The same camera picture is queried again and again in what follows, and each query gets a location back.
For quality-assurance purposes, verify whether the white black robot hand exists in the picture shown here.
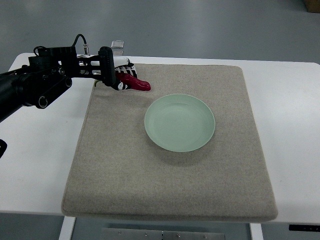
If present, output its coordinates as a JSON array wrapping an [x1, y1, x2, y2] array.
[[111, 56, 138, 91]]

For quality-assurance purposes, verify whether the red pepper with green stem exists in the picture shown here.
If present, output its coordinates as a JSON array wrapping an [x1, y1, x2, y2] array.
[[110, 72, 151, 92]]

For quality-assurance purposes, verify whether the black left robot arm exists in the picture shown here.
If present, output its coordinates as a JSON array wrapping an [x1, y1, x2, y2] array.
[[0, 44, 120, 121]]

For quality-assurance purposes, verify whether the silver floor socket plate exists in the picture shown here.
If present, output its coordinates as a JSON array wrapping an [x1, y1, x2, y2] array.
[[111, 40, 125, 49]]

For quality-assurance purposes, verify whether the light green round plate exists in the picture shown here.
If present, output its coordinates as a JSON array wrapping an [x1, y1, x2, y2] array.
[[144, 94, 216, 153]]

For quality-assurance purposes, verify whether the beige felt mat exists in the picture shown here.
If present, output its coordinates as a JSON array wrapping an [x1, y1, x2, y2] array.
[[61, 62, 279, 222]]

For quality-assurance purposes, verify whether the white table leg left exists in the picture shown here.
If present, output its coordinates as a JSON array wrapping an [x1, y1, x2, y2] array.
[[58, 216, 76, 240]]

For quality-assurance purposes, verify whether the white table leg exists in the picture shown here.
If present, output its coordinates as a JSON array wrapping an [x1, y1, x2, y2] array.
[[249, 223, 264, 240], [58, 216, 76, 240]]

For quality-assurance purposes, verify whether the cardboard box corner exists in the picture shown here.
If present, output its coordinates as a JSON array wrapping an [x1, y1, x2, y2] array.
[[303, 0, 320, 13]]

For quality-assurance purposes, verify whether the white table leg right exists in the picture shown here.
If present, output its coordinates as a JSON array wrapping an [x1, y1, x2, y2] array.
[[249, 223, 264, 240]]

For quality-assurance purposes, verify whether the black table control panel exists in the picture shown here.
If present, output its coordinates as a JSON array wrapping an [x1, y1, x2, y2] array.
[[288, 224, 320, 232]]

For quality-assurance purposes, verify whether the black sleeved cable loop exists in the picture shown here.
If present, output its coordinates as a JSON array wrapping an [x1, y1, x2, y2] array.
[[0, 138, 8, 159]]

